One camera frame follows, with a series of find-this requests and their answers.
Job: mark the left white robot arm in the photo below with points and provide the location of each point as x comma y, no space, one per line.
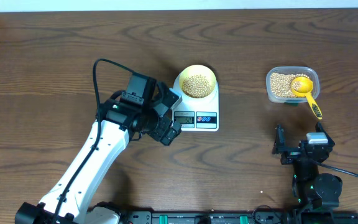
141,108

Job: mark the white digital kitchen scale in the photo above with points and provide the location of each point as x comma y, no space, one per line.
197,114

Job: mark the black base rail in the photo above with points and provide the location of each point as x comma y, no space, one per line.
241,217

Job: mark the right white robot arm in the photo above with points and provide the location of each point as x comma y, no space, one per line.
317,193

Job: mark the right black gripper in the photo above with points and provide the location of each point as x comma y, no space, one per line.
291,154

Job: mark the clear plastic bean container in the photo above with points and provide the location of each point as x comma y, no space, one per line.
278,84

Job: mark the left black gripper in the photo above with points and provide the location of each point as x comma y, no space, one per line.
158,130

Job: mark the yellow plastic scoop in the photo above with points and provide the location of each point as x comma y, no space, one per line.
302,87

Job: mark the yellow plastic bowl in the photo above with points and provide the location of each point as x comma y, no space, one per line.
197,81

